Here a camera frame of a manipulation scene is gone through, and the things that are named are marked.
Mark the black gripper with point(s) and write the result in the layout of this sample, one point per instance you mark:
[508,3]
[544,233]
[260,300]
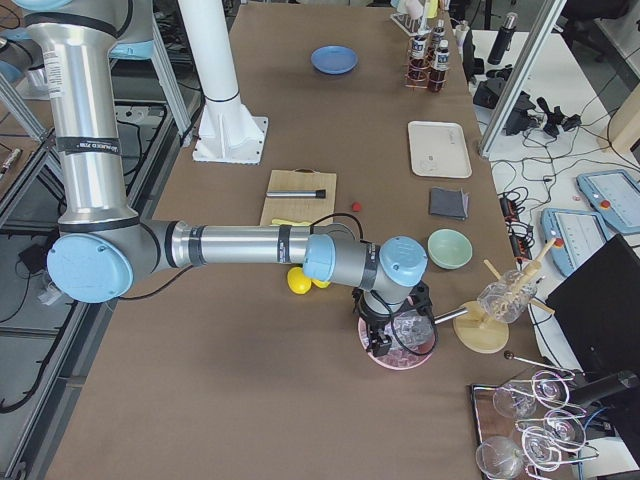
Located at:
[374,321]

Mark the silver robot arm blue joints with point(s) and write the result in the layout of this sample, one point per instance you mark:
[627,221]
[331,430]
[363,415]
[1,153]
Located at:
[104,246]

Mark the blue plate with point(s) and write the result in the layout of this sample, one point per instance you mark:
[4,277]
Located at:
[334,59]

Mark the pink bowl of ice cubes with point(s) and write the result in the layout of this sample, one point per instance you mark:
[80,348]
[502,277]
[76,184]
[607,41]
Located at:
[378,344]

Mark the metal ice scoop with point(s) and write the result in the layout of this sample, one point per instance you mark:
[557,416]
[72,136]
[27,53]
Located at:
[415,333]

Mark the yellow lemon back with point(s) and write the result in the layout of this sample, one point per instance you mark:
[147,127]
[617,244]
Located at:
[320,283]

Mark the yellow lemon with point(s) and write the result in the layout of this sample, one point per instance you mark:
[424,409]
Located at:
[320,283]
[298,282]

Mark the wooden cup drying stand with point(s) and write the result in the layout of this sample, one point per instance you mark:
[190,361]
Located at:
[481,333]

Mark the yellow lemon front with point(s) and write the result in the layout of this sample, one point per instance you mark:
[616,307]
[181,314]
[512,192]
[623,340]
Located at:
[298,282]

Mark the mint green bowl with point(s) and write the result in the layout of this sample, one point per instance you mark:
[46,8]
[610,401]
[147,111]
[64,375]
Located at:
[449,249]

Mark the clear glass mug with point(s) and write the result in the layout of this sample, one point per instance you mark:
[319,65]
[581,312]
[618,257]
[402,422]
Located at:
[506,299]

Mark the wine glass upper left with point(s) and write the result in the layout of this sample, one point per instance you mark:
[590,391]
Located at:
[514,400]

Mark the grey folded cloth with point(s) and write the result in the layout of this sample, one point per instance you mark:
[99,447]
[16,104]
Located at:
[449,203]

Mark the silver knife black tip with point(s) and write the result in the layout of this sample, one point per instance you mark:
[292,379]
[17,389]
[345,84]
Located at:
[312,194]

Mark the wine glass front left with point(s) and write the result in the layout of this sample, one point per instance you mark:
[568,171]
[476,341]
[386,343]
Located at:
[499,457]

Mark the wine glass rack tray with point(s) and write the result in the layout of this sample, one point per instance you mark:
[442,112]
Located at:
[553,437]

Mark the black power strip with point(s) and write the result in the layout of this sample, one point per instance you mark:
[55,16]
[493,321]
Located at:
[520,234]

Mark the cream plastic tray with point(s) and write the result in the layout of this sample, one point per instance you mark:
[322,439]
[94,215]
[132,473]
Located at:
[438,149]

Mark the black laptop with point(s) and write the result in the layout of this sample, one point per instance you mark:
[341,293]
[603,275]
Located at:
[597,308]

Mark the blue teach pendant lower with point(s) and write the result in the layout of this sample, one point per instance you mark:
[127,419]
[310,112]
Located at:
[582,233]

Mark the blue teach pendant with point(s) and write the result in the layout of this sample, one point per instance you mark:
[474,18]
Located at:
[614,195]
[582,233]

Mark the dark sauce bottle front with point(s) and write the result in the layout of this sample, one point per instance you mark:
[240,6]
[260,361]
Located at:
[439,67]

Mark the dark sauce bottle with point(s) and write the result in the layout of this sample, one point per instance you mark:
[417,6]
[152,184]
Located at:
[417,66]
[439,67]
[438,34]

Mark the dark sauce bottle left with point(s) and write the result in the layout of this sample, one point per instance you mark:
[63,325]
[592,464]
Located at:
[417,66]

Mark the blue teach pendant upper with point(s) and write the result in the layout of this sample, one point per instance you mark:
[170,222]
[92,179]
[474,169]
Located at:
[614,195]

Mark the dark sauce bottle back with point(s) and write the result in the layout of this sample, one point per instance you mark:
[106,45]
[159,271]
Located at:
[438,34]

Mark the black thermos bottle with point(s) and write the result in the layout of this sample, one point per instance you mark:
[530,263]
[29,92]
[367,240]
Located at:
[503,39]

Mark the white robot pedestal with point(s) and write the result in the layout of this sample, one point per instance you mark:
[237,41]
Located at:
[228,132]

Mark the copper wire bottle rack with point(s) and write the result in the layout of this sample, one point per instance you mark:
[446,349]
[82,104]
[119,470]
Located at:
[427,62]

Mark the aluminium frame post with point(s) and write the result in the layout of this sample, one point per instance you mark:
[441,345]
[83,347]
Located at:
[543,25]

